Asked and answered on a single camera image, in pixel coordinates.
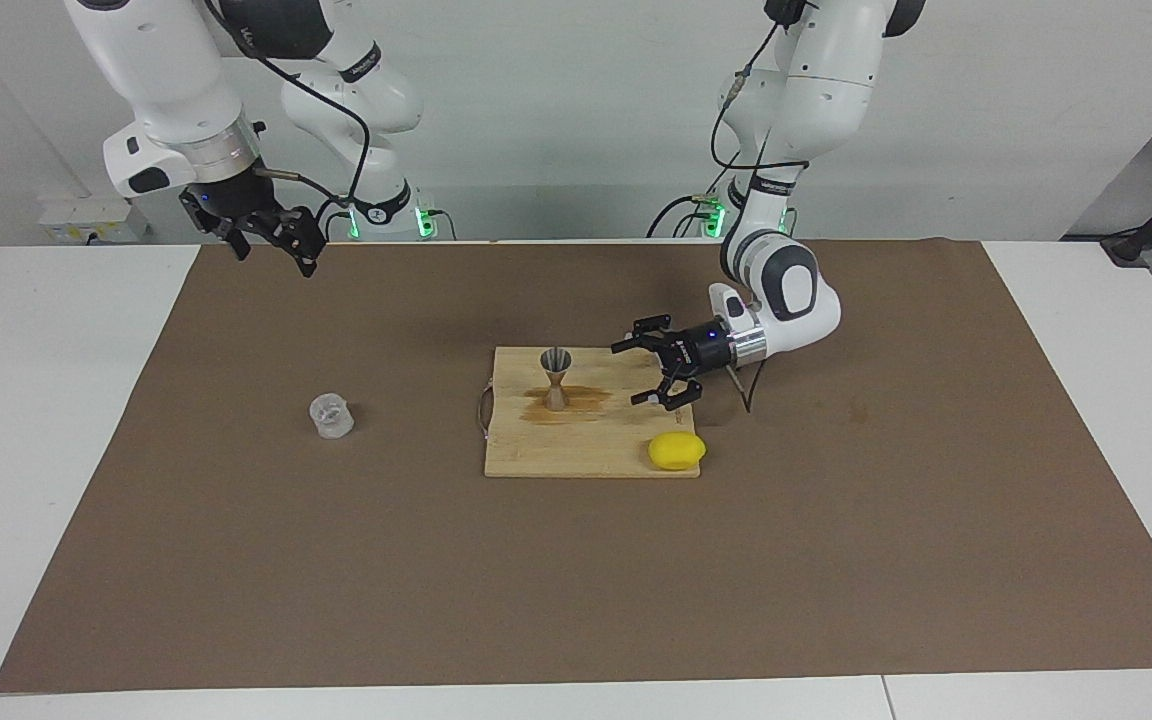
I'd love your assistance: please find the clear plastic measuring cup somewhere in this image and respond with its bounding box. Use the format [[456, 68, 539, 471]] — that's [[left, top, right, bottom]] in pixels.
[[309, 393, 355, 439]]

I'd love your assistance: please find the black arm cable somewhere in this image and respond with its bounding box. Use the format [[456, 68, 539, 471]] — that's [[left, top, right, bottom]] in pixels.
[[206, 0, 373, 201], [711, 20, 809, 413]]

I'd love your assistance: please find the steel double jigger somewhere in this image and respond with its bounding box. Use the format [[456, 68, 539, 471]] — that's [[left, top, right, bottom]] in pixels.
[[539, 347, 574, 412]]

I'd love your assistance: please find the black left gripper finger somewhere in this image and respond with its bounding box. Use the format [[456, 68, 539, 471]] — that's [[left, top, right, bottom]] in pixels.
[[633, 370, 702, 413], [611, 315, 682, 358]]

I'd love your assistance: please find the brown table mat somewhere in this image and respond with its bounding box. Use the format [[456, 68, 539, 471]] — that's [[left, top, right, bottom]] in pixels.
[[0, 240, 1152, 693]]

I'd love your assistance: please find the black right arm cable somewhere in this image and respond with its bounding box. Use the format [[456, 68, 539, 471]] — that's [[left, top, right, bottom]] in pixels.
[[206, 0, 373, 201]]

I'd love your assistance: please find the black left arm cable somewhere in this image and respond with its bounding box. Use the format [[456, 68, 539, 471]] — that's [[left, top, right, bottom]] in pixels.
[[711, 20, 809, 413]]

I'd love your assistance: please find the bamboo cutting board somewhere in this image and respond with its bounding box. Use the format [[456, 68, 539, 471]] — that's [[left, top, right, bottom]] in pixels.
[[476, 347, 702, 478]]

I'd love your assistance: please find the white wall socket box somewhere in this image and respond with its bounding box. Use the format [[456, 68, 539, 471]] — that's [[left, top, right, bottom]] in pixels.
[[39, 195, 152, 244]]

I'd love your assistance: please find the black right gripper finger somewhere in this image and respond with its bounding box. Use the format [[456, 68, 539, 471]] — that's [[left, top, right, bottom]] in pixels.
[[181, 192, 252, 261], [271, 205, 327, 278]]

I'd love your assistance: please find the yellow lemon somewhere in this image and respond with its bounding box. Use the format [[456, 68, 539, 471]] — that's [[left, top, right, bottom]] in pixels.
[[648, 431, 708, 471]]

